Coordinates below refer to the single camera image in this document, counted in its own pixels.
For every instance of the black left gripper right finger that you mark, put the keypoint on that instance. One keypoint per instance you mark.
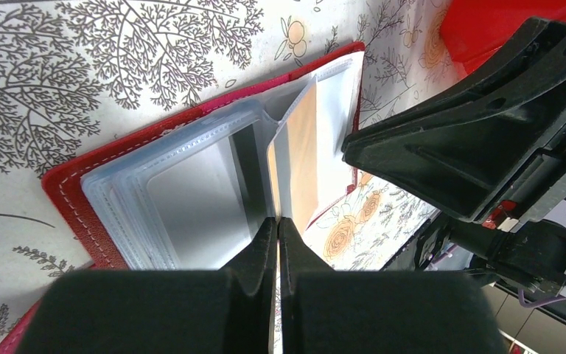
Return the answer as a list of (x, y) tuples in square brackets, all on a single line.
[(295, 258)]

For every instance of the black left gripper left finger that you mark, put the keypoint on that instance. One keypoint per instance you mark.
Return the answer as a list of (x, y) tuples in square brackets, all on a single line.
[(250, 319)]

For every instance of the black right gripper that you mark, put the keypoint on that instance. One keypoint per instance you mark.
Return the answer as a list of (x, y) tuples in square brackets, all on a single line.
[(497, 135)]

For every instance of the red leather card holder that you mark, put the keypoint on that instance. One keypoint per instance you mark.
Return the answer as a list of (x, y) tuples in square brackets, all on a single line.
[(103, 195)]

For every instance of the yellow credit card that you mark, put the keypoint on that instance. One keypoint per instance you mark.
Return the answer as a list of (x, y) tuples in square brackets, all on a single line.
[(292, 161)]

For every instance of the silver grey credit card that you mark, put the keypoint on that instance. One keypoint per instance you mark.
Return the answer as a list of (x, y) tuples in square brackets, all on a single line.
[(213, 202)]

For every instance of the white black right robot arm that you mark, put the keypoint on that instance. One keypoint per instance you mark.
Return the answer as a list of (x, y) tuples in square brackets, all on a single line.
[(489, 154)]

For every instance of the red plastic bin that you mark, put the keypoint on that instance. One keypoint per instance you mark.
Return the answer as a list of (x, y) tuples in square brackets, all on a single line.
[(473, 31)]

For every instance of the floral patterned table mat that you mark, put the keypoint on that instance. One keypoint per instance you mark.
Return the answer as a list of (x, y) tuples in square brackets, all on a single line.
[(75, 75)]

